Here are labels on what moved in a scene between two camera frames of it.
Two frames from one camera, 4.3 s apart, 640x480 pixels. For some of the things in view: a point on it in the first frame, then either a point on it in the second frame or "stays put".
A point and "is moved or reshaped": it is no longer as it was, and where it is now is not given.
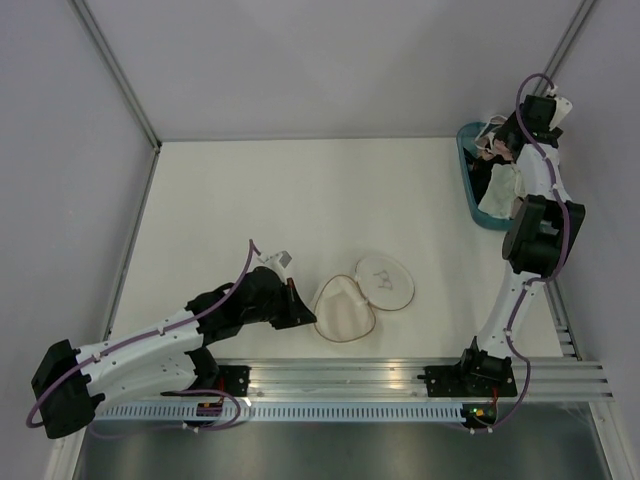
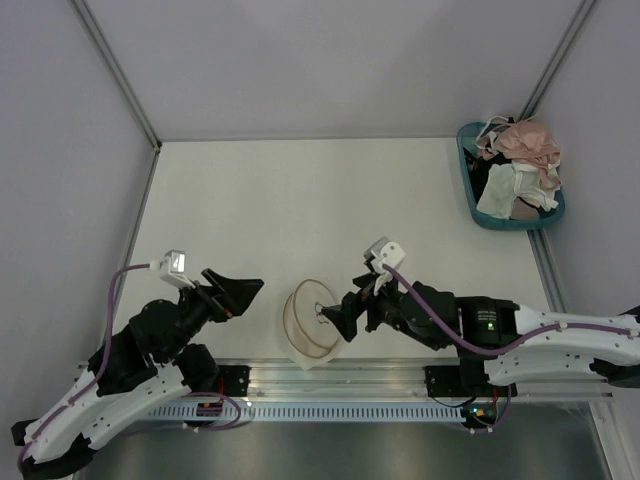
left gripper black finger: (299, 312) to (233, 294)
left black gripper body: (279, 317) to (201, 305)
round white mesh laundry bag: (343, 311) is moved or reshaped
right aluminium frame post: (580, 16) stays put
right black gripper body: (511, 124) to (382, 307)
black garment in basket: (480, 171) stays put
